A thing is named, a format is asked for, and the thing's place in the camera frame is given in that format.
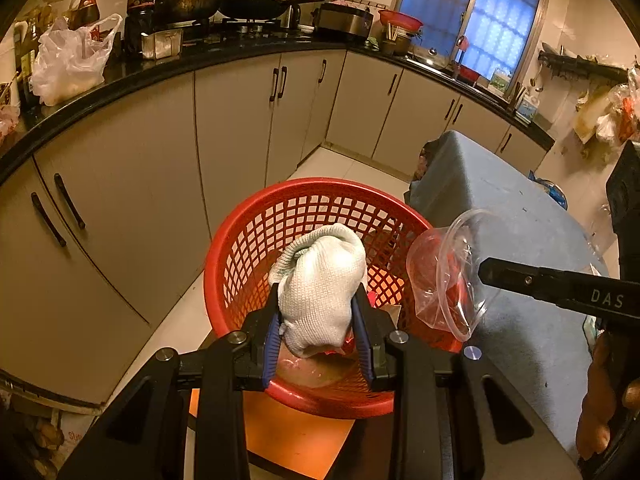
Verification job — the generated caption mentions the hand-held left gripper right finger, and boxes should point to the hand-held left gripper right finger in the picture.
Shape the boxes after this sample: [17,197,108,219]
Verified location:
[350,285,583,480]

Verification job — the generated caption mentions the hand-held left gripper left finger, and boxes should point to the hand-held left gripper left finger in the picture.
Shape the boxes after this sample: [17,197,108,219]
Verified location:
[57,282,283,480]

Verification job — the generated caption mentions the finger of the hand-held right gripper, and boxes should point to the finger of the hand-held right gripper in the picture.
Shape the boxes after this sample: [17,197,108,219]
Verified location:
[477,257,640,321]

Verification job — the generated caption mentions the red plastic basket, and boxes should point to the red plastic basket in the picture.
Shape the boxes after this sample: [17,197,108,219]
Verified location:
[204,177,463,418]

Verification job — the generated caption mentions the clear plastic bag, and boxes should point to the clear plastic bag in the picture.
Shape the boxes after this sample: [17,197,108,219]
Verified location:
[406,208,491,343]

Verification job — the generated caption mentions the person's right hand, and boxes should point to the person's right hand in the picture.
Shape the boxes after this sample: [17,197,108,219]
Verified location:
[575,332,640,461]

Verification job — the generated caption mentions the blue plastic bag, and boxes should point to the blue plastic bag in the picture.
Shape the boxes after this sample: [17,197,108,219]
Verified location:
[529,170,570,211]

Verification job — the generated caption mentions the orange stool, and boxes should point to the orange stool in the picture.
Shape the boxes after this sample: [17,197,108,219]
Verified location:
[187,390,358,466]

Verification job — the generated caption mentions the hanging plastic bags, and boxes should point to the hanging plastic bags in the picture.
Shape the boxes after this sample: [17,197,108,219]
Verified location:
[572,67,640,163]

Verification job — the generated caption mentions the blue tablecloth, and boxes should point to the blue tablecloth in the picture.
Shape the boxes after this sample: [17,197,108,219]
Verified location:
[407,131,623,461]

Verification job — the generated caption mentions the small blue white box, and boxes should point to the small blue white box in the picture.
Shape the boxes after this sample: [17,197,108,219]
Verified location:
[515,97,541,123]

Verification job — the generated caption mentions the white jug green label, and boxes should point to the white jug green label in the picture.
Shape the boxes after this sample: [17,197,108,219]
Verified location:
[487,67,511,96]

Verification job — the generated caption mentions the kitchen window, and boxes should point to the kitchen window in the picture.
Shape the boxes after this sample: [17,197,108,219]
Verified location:
[395,0,546,98]

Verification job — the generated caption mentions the beige lower kitchen cabinets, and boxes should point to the beige lower kitchen cabinets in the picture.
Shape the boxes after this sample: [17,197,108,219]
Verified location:
[0,47,556,406]

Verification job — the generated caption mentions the patterned bag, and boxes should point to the patterned bag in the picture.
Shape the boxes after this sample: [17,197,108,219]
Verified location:
[0,385,88,480]

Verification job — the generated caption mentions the brown chopstick jar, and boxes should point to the brown chopstick jar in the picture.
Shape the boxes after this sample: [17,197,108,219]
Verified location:
[380,25,413,56]

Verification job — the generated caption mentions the red colander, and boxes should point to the red colander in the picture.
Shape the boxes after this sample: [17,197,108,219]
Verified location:
[377,9,424,33]

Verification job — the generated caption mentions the gas stove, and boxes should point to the gas stove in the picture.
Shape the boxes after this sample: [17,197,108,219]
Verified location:
[165,17,301,43]

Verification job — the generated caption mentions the clear seasoning box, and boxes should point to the clear seasoning box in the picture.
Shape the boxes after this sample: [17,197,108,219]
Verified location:
[141,29,184,60]

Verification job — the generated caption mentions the silver electric cooker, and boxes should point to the silver electric cooker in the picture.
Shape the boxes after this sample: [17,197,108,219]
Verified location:
[312,2,375,41]

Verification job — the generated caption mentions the steel kettle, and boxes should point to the steel kettle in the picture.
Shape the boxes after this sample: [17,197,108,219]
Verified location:
[280,2,302,30]

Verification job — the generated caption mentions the black frying pan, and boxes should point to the black frying pan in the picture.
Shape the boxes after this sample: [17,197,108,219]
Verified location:
[218,0,332,20]

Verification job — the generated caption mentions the orange printed plastic bag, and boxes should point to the orange printed plastic bag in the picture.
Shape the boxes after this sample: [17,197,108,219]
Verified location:
[0,105,21,148]

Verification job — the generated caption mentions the white plastic bag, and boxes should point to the white plastic bag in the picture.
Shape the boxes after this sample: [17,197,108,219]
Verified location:
[31,13,123,107]

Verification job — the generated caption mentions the dark soda bottle yellow cap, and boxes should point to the dark soda bottle yellow cap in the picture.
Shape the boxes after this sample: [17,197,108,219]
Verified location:
[124,0,160,56]

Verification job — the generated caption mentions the green oil bottle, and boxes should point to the green oil bottle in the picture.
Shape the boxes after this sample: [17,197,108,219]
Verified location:
[12,20,41,111]

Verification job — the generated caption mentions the black wall rack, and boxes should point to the black wall rack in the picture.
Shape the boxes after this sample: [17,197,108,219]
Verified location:
[537,45,631,83]

